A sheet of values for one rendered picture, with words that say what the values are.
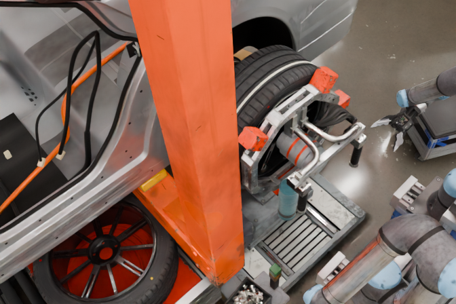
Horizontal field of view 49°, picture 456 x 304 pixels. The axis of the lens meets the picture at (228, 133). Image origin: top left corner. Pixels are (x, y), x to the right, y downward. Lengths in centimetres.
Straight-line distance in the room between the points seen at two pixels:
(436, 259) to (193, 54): 80
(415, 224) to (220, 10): 76
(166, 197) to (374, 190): 138
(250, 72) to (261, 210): 96
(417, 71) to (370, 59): 34
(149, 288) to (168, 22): 156
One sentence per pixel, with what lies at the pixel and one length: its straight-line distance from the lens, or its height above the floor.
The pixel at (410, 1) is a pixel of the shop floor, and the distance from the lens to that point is 442.
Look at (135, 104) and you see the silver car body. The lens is 197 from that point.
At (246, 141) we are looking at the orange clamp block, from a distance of 195.
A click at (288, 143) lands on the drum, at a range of 219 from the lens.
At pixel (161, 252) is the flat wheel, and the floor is 51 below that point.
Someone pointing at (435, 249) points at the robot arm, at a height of 146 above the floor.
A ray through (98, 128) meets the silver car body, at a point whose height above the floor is 101.
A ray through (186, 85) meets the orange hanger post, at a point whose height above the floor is 184.
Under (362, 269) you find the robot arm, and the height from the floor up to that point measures 129.
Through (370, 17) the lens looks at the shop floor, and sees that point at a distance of 420.
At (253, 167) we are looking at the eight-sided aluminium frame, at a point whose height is 94.
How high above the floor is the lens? 269
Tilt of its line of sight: 54 degrees down
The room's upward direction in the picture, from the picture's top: 5 degrees counter-clockwise
